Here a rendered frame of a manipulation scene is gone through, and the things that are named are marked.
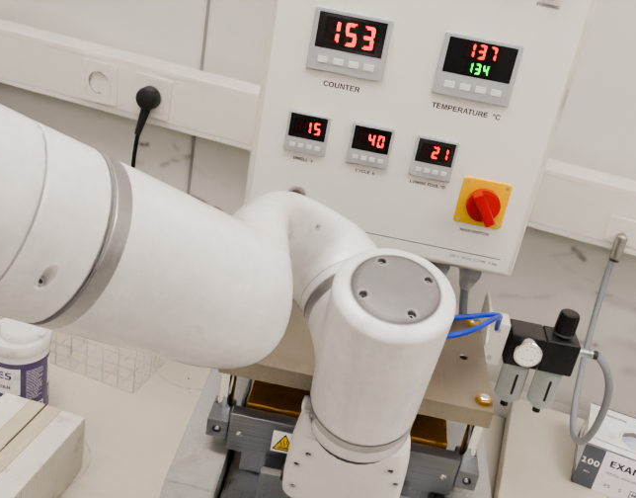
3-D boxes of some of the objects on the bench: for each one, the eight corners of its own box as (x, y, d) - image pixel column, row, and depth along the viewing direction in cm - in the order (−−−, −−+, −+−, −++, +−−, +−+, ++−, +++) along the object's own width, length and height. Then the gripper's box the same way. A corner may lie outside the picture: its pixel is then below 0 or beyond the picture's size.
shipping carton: (9, 441, 112) (9, 388, 108) (89, 470, 109) (92, 419, 105) (-91, 530, 95) (-95, 472, 91) (1, 568, 92) (0, 511, 89)
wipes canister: (12, 384, 122) (13, 302, 116) (61, 402, 121) (64, 319, 114) (-26, 416, 115) (-28, 329, 108) (26, 435, 113) (27, 348, 107)
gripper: (453, 393, 65) (408, 497, 78) (277, 357, 65) (261, 466, 78) (449, 474, 60) (402, 571, 73) (258, 434, 60) (244, 538, 73)
